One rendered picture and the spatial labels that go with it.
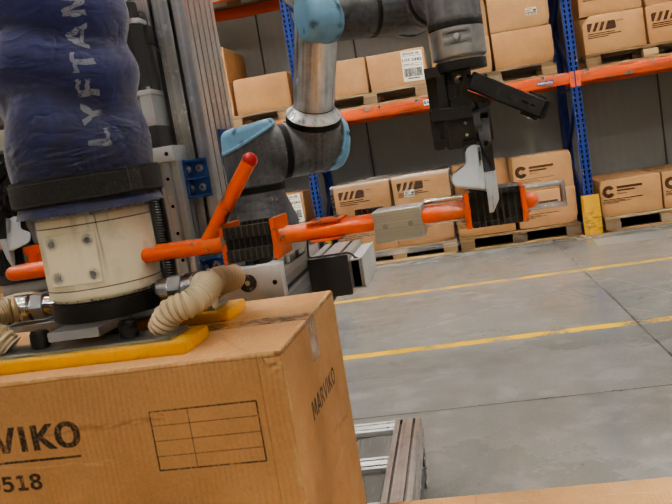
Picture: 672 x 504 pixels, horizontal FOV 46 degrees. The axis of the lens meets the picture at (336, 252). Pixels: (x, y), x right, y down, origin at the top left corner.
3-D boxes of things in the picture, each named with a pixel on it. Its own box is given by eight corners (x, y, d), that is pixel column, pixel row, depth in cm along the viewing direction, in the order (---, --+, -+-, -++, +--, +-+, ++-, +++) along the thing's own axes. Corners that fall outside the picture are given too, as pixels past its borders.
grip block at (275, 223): (222, 267, 115) (215, 226, 114) (242, 256, 125) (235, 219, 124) (278, 259, 114) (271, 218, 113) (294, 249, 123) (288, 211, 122)
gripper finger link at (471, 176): (457, 217, 109) (448, 154, 111) (501, 211, 108) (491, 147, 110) (455, 211, 106) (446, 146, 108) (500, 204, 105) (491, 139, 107)
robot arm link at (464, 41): (483, 27, 113) (483, 20, 105) (487, 60, 113) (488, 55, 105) (430, 37, 114) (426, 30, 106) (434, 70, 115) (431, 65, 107)
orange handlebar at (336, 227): (-61, 296, 126) (-66, 274, 125) (41, 265, 155) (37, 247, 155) (542, 213, 108) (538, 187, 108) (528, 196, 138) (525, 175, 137)
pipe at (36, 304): (-34, 353, 116) (-42, 314, 115) (55, 314, 140) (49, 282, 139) (187, 326, 109) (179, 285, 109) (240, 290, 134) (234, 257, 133)
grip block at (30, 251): (-10, 279, 152) (-15, 253, 151) (16, 271, 160) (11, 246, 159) (30, 273, 150) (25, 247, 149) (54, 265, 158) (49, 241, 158)
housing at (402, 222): (375, 244, 112) (370, 212, 112) (381, 238, 119) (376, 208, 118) (425, 237, 111) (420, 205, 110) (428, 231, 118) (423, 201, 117)
